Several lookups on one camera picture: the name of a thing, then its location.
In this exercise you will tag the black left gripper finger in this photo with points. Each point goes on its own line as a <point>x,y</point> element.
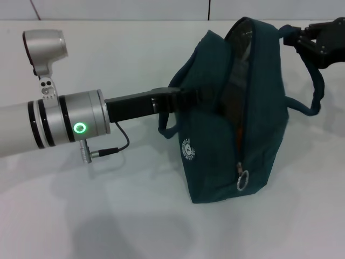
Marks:
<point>194,98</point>

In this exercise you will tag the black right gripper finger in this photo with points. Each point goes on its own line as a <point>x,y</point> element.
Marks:
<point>307,44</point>
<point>312,29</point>

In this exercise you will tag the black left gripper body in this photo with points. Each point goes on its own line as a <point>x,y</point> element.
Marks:
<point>129,108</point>

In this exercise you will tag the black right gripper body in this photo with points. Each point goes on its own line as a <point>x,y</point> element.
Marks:
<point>332,43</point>

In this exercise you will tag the dark teal zippered lunch bag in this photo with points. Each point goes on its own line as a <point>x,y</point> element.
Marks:
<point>264,121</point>

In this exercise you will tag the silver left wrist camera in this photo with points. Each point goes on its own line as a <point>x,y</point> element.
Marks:
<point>44,48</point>

